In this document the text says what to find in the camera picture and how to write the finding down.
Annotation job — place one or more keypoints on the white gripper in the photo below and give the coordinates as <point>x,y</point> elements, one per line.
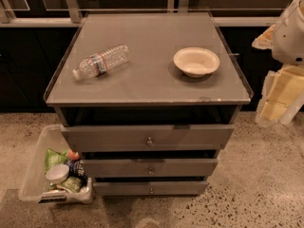
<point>290,43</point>

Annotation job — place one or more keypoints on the grey drawer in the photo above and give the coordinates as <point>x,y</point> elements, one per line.
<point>141,168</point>
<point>151,188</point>
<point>120,138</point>

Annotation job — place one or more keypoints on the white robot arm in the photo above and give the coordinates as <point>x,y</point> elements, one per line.
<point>288,36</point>

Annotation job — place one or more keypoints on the grey drawer cabinet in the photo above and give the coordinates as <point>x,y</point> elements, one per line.
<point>149,89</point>

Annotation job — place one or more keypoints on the white paper bowl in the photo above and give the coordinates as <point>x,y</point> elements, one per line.
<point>196,62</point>

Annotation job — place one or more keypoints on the clear plastic water bottle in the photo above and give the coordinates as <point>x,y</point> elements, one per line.
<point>99,63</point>

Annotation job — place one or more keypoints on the orange round fruit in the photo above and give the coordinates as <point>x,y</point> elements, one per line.
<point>73,155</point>

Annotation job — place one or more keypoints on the dark blue snack bag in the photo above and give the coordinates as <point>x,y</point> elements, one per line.
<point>76,170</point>

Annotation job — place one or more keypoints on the green snack packet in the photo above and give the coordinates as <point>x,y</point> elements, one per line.
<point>71,185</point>

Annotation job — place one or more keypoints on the green chip bag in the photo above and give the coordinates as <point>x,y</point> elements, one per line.
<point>53,158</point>

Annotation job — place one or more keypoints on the small white bowl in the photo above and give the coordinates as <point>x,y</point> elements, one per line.
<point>57,173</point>

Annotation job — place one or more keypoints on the clear plastic bin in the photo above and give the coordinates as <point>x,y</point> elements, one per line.
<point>35,186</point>

